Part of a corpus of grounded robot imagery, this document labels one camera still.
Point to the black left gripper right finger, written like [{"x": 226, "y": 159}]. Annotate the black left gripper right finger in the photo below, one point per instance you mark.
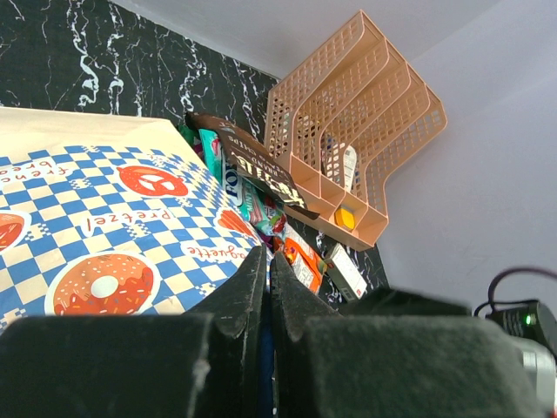
[{"x": 331, "y": 365}]

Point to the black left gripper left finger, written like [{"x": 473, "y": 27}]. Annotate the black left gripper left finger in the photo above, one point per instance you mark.
[{"x": 202, "y": 363}]

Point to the orange candy packet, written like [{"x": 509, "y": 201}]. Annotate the orange candy packet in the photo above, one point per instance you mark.
[{"x": 306, "y": 263}]

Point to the teal Fox's candy bag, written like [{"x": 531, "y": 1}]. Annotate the teal Fox's candy bag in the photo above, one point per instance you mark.
[{"x": 262, "y": 212}]

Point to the blue checkered paper bag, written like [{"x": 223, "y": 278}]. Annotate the blue checkered paper bag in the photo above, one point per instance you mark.
[{"x": 109, "y": 216}]

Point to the brown chocolate snack bag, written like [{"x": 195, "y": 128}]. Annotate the brown chocolate snack bag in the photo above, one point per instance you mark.
[{"x": 253, "y": 161}]

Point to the green snack bag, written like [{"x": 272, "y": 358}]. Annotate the green snack bag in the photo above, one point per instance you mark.
[{"x": 191, "y": 137}]

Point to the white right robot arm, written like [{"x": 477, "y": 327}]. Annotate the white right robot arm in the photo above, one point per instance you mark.
[{"x": 529, "y": 324}]

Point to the white box with red logo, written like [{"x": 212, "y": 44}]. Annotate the white box with red logo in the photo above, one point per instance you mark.
[{"x": 347, "y": 282}]

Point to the yellow sticky note block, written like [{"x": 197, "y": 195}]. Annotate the yellow sticky note block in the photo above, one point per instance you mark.
[{"x": 344, "y": 218}]

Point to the white labelled card pack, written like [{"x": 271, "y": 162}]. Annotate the white labelled card pack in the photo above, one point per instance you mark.
[{"x": 350, "y": 164}]

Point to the pink desk organizer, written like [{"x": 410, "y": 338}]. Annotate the pink desk organizer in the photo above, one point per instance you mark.
[{"x": 355, "y": 89}]

